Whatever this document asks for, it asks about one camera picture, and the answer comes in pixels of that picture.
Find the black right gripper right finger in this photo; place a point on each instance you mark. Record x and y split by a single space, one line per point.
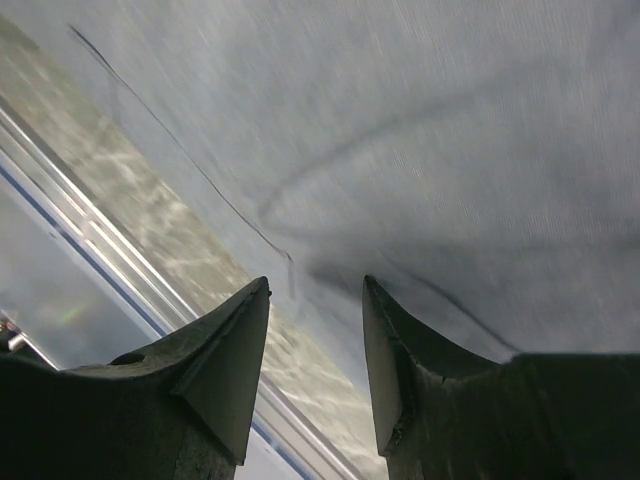
443 412

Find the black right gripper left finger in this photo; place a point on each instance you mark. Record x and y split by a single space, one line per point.
178 408

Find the grey long sleeve shirt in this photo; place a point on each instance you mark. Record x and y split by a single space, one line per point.
480 159

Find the aluminium mounting rail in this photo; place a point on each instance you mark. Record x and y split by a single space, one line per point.
74 286

